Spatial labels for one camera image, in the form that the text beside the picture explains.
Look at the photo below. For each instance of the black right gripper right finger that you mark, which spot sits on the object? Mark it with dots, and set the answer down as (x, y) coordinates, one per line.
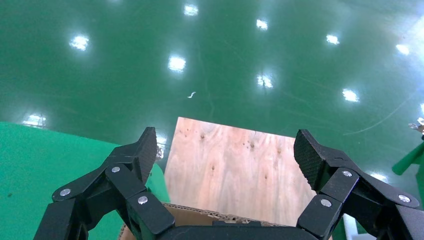
(344, 185)

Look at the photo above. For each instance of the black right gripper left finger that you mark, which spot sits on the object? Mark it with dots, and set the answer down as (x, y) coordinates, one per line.
(126, 185)

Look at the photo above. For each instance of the small white floor scrap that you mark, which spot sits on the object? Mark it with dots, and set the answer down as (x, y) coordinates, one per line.
(191, 95)

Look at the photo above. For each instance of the plain green table cloth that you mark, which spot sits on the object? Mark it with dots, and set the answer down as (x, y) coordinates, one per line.
(409, 159)

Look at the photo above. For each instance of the large open cardboard carton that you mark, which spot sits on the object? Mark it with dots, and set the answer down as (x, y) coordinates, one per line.
(195, 217)

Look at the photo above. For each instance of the light plywood board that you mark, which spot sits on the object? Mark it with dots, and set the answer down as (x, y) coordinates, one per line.
(232, 165)

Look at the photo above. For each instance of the silver binder clip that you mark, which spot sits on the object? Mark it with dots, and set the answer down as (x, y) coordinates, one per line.
(418, 125)

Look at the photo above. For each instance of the green cloth with yellow dots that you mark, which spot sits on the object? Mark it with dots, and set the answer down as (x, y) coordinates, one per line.
(39, 159)

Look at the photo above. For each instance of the white table leg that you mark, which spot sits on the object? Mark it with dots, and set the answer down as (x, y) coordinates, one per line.
(349, 228)

